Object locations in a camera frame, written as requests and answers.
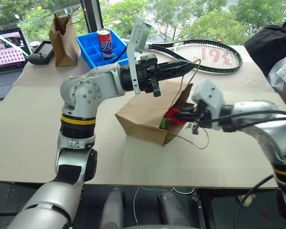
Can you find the white plug under table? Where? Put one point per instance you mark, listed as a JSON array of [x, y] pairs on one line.
[[249, 200]]

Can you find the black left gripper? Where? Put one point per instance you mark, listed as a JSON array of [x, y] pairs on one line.
[[146, 69]]

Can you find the black window frame post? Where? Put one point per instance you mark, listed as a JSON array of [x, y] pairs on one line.
[[93, 16]]

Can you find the open laptop computer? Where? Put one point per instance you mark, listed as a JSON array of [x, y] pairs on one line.
[[4, 59]]

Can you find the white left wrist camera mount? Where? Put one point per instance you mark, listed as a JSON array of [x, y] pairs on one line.
[[138, 33]]

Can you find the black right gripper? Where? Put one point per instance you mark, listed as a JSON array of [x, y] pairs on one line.
[[203, 111]]

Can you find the person in white shirt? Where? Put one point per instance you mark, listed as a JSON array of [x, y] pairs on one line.
[[284, 71]]

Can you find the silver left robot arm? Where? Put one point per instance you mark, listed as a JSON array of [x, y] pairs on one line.
[[82, 91]]

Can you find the red soda can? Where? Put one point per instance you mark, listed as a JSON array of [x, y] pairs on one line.
[[106, 44]]

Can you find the black backpack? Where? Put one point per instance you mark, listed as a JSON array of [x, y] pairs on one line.
[[267, 45]]

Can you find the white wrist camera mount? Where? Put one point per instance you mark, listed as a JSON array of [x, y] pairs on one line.
[[138, 33], [208, 94]]

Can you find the blue plastic compartment bin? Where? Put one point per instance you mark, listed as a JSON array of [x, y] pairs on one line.
[[90, 45]]

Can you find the grey rounded shape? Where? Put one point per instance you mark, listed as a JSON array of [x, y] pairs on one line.
[[169, 210], [113, 210]]

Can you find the black tennis racket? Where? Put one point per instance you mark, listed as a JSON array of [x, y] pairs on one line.
[[212, 56]]

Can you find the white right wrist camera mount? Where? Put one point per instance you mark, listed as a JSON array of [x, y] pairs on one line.
[[208, 94]]

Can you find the tall brown paper bag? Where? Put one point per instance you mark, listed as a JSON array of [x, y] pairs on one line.
[[63, 45]]

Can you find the small white round cup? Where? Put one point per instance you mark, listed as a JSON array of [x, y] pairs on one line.
[[34, 44]]

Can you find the black handheld game console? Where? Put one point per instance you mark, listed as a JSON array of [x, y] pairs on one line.
[[41, 53]]

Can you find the red and green plush toy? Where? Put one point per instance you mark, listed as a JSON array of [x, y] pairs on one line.
[[171, 113]]

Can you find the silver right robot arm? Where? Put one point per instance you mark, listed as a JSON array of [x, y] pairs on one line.
[[276, 143]]

